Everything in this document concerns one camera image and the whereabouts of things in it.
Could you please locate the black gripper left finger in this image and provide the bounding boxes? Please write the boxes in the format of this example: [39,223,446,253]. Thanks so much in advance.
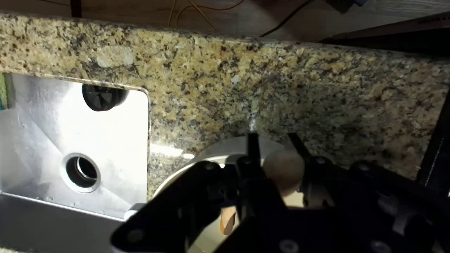
[245,130,263,165]

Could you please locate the cream ceramic bowl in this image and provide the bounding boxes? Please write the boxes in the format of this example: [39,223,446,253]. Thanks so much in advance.
[148,134,288,253]

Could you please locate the wooden cooking stick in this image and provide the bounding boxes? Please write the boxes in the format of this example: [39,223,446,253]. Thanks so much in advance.
[218,147,306,236]

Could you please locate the black floor cable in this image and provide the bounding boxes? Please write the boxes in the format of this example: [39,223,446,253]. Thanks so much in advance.
[259,0,313,39]

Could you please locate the orange cable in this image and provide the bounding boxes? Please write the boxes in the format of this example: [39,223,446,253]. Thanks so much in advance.
[166,0,246,25]

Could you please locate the stainless steel sink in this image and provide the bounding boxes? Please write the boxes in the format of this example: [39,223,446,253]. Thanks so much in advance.
[0,71,152,253]

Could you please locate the teal sponge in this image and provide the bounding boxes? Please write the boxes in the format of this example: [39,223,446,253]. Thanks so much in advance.
[0,73,11,112]

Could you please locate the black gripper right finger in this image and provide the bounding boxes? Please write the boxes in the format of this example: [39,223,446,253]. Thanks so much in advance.
[285,132,315,168]

